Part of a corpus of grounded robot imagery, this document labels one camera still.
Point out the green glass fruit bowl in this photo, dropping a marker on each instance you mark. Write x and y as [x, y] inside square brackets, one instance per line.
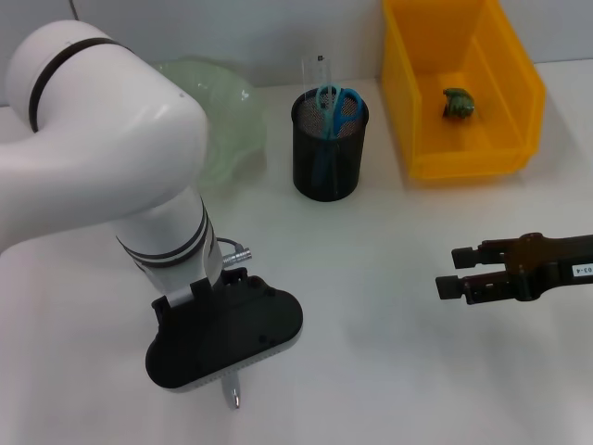
[231, 125]

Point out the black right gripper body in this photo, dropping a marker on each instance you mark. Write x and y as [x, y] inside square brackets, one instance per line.
[546, 264]

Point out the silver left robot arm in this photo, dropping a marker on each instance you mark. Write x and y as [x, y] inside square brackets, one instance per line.
[92, 139]

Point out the black mesh pen holder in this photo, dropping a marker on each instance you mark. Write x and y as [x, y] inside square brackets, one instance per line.
[329, 176]

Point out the yellow plastic bin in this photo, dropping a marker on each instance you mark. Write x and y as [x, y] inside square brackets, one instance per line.
[491, 139]

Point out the transparent plastic ruler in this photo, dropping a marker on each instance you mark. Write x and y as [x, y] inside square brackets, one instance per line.
[319, 69]

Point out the blue scissors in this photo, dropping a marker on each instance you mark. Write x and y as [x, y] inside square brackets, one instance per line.
[343, 111]

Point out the silver ballpoint pen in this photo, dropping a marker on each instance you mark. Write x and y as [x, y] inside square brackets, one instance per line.
[233, 394]

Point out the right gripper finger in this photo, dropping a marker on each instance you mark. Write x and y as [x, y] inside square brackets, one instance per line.
[463, 257]
[448, 287]

